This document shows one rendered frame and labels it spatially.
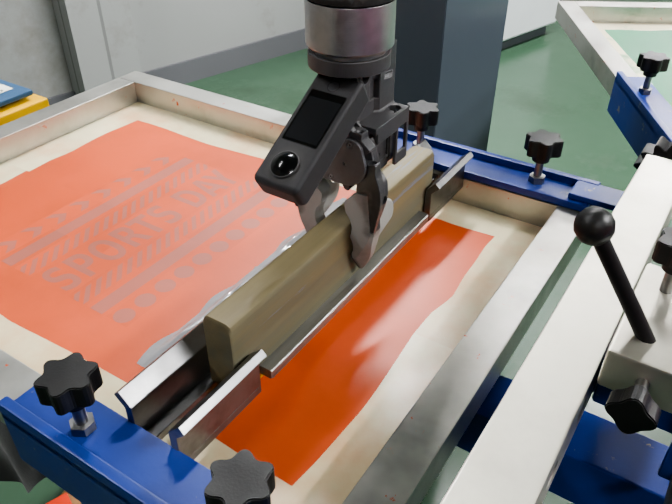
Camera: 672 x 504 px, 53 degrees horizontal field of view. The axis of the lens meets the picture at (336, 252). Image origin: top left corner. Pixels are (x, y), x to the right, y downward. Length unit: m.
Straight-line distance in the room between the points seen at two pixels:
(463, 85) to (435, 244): 0.56
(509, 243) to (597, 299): 0.22
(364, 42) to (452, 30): 0.68
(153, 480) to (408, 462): 0.19
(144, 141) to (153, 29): 2.71
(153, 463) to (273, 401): 0.13
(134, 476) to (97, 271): 0.33
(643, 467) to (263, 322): 0.35
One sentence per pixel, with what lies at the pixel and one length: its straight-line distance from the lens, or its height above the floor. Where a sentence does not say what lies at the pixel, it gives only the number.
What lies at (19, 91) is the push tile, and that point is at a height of 0.97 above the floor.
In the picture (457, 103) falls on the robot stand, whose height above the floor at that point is 0.90.
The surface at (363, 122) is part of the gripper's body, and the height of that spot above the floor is 1.16.
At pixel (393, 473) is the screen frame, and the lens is 0.52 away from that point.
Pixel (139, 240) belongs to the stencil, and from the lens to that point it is 0.83.
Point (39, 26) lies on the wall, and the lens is 3.52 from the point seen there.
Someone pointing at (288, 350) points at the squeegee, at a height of 0.99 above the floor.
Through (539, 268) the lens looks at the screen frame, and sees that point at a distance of 0.73.
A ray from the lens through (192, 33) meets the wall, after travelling 3.88.
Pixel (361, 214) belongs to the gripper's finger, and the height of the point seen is 1.08.
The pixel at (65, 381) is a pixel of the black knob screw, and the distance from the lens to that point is 0.52.
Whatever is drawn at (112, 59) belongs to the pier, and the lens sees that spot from 3.51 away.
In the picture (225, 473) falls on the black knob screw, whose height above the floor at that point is 1.06.
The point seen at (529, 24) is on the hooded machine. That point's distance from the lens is 4.55.
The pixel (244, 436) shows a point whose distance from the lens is 0.59.
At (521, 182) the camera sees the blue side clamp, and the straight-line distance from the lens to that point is 0.85.
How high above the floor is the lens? 1.41
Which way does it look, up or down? 36 degrees down
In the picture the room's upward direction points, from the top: straight up
